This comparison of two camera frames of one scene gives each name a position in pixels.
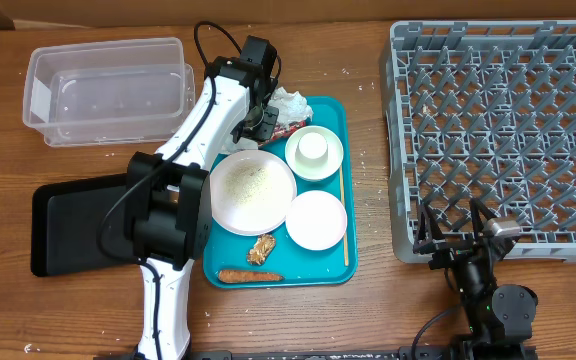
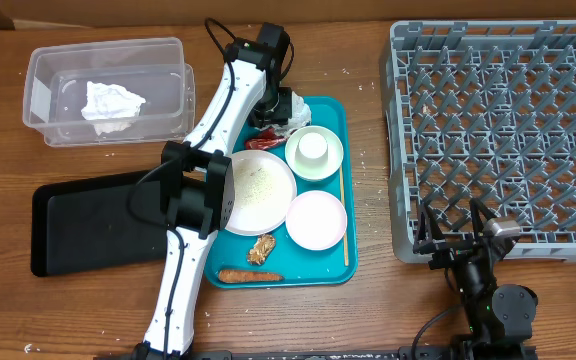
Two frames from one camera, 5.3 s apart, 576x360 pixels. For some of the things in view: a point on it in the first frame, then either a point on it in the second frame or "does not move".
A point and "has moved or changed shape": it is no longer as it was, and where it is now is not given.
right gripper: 450,250 does not move
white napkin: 244,144 to 111,108
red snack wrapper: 283,131 has moved or changed shape
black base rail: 433,352 does not move
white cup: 312,149 does not move
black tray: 65,224 does not move
